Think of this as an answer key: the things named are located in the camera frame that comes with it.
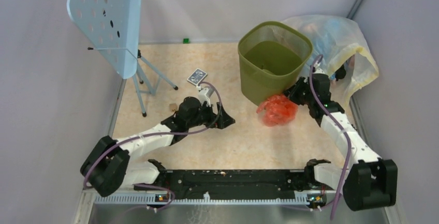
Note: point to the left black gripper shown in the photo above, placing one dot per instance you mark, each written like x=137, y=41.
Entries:
x=225, y=120

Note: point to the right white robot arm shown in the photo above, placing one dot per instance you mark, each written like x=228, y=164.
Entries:
x=365, y=181

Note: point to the large translucent plastic bag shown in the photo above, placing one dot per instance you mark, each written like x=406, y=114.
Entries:
x=347, y=59

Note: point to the red plastic trash bag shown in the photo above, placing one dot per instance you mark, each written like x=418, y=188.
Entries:
x=277, y=110

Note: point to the light blue perforated stand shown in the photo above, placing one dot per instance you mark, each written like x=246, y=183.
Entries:
x=113, y=29

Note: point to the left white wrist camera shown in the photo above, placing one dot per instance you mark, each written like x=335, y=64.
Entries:
x=204, y=95

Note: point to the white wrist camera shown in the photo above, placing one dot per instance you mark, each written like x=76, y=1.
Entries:
x=204, y=95
x=316, y=69

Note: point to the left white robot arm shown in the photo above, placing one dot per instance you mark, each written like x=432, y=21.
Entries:
x=111, y=163

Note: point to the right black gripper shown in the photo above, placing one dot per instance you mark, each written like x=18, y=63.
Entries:
x=291, y=92

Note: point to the blue playing card deck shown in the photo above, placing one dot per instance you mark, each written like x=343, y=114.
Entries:
x=196, y=77

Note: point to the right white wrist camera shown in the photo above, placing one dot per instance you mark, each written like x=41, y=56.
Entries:
x=316, y=69

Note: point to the green mesh trash bin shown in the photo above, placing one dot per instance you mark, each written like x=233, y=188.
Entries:
x=271, y=56

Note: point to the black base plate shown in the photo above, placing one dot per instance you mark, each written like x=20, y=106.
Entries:
x=279, y=183

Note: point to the aluminium frame rail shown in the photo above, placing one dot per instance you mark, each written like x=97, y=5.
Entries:
x=159, y=198

